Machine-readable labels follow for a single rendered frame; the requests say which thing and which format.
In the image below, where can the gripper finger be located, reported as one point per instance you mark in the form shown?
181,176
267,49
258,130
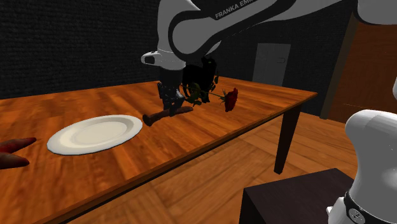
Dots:
163,93
177,100

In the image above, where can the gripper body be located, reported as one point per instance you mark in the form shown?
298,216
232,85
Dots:
170,77

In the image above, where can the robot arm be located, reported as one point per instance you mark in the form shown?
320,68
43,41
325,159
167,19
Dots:
186,34

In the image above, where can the brown wooden stick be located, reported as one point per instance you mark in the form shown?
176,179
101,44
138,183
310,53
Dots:
155,118

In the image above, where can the black cat figure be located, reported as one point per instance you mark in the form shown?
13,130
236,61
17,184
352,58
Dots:
201,76

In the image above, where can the red rose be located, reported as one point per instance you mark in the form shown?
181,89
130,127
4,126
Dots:
231,99

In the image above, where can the white plate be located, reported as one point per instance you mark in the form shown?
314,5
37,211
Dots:
96,135

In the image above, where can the grey door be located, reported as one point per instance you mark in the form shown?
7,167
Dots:
270,65

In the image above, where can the wooden table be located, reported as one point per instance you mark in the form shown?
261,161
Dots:
102,186

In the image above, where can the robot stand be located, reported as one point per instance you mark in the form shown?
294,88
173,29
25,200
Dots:
294,198

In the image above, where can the dark red pointed object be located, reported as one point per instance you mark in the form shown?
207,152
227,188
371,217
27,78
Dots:
12,152

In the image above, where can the brown wooden door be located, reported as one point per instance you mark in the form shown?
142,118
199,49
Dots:
366,74

